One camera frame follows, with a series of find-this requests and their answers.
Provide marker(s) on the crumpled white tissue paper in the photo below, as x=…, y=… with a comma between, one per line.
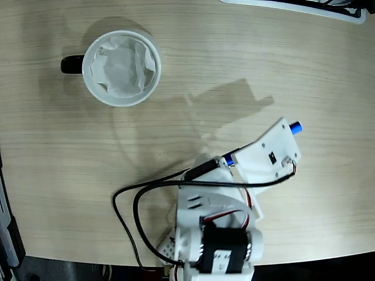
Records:
x=120, y=70

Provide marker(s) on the white perforated plastic block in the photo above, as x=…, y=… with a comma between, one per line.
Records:
x=167, y=248

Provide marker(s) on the white flat device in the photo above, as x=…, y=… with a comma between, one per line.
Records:
x=293, y=7

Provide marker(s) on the blue metal pen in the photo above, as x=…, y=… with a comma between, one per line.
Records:
x=296, y=127

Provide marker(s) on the wrist camera on white mount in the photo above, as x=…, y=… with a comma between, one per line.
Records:
x=263, y=158

